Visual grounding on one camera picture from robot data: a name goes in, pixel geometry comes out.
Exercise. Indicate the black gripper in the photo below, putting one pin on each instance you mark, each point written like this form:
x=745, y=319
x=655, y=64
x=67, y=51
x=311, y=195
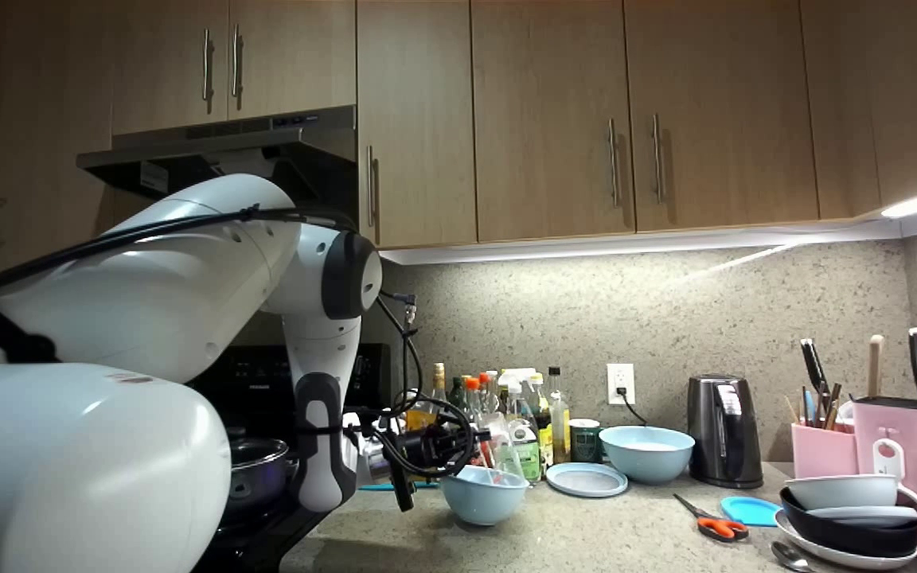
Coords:
x=400, y=454

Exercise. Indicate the clear plastic bowl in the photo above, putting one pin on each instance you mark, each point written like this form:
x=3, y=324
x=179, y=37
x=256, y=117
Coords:
x=454, y=441

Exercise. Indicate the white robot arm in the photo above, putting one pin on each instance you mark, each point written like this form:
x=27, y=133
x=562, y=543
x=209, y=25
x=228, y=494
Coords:
x=108, y=460

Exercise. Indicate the light blue front bowl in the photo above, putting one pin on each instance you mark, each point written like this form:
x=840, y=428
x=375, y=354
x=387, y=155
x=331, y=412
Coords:
x=485, y=494

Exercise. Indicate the light blue bowl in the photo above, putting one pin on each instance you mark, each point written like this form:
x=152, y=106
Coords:
x=647, y=454
x=485, y=494

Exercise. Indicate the light blue back bowl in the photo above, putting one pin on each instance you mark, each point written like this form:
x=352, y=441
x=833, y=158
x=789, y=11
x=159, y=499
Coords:
x=647, y=454

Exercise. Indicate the clear spray bottle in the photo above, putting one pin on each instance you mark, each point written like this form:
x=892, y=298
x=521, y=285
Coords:
x=516, y=428

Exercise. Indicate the black stove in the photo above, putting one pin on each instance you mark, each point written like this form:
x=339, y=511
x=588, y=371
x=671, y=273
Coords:
x=263, y=520

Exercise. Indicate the light blue plate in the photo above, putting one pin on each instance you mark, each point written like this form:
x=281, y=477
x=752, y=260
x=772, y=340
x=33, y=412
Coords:
x=588, y=477

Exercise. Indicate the black electric kettle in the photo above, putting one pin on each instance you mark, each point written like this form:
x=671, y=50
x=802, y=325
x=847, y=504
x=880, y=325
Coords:
x=722, y=419

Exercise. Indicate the small blue silicone lid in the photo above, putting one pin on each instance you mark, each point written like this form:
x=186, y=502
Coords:
x=748, y=511

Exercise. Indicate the pink utensil holder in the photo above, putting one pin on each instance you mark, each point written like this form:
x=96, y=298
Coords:
x=820, y=454

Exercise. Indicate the stacked dark bowls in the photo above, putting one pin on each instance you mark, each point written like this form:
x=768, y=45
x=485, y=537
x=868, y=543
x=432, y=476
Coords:
x=863, y=537

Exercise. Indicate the pink knife block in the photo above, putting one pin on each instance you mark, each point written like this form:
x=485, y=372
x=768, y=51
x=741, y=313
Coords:
x=907, y=451

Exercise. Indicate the white wall outlet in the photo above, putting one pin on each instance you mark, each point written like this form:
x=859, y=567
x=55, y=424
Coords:
x=619, y=378

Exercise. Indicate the orange handled scissors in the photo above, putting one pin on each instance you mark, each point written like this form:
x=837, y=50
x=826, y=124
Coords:
x=715, y=525

